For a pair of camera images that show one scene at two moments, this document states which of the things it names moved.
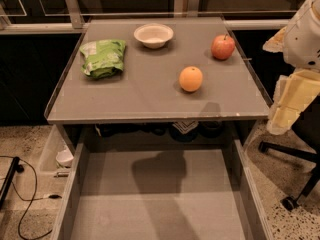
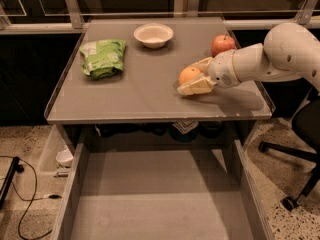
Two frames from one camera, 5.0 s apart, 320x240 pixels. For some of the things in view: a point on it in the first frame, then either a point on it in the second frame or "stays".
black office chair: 310,125 stays
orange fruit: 190,79 stays
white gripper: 302,40 -> 222,69
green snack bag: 104,58 stays
